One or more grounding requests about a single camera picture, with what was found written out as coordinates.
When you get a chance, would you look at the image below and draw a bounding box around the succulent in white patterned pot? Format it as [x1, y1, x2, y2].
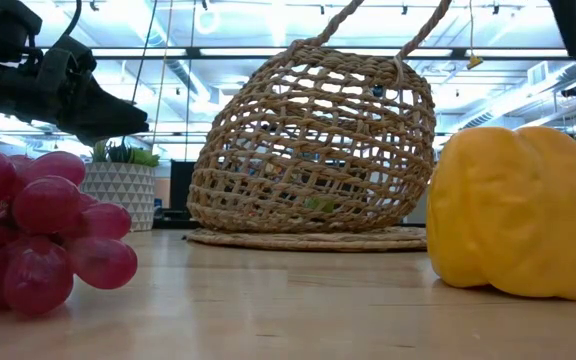
[79, 140, 162, 233]

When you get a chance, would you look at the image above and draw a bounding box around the purple grape bunch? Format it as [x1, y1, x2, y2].
[0, 148, 140, 317]

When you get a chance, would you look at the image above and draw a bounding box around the black monitor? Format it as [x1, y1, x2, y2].
[168, 160, 197, 212]

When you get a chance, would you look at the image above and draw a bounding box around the woven straw basket with handles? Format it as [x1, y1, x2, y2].
[185, 0, 455, 253]

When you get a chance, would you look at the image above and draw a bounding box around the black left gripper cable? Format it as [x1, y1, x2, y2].
[59, 0, 88, 44]

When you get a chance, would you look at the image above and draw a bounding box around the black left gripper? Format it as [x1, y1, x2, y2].
[0, 35, 151, 147]

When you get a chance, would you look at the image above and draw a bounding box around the yellow bell pepper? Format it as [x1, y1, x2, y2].
[425, 125, 576, 302]

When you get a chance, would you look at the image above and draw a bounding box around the white cabinet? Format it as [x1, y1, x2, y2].
[403, 188, 430, 225]

